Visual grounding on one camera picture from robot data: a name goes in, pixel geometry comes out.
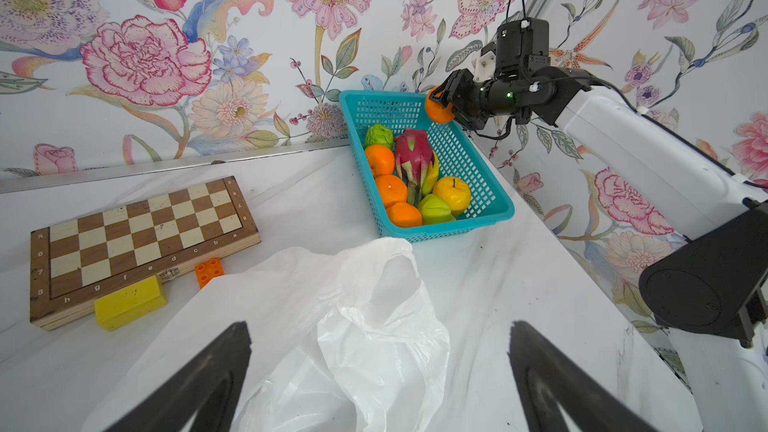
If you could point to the pink dragon fruit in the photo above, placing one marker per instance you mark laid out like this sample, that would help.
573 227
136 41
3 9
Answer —
412 155

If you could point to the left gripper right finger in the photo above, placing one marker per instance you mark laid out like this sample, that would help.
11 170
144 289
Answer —
551 386

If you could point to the yellow apple fruit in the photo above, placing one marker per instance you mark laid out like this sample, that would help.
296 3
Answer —
455 192

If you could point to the yellow block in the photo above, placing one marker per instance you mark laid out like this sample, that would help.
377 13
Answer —
130 303

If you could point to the teal plastic basket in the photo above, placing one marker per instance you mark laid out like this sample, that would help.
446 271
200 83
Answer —
457 158

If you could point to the green apple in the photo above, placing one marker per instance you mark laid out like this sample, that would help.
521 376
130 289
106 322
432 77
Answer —
378 134
435 210

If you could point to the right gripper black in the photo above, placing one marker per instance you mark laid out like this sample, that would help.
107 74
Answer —
522 86

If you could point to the yellow banana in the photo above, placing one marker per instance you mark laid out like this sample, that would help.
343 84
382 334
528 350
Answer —
432 176

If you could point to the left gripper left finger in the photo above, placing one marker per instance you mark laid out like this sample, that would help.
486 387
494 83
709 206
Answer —
203 394

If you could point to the white plastic bag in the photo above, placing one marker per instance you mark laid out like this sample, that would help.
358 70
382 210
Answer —
343 342

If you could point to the orange block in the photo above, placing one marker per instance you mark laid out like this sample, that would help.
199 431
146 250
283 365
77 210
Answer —
207 271

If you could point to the wooden chessboard box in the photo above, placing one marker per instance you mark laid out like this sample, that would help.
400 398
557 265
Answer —
73 263

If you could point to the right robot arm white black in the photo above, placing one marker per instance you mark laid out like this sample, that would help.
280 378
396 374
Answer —
709 293

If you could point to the small orange fruit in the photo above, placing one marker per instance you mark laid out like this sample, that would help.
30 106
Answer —
391 189

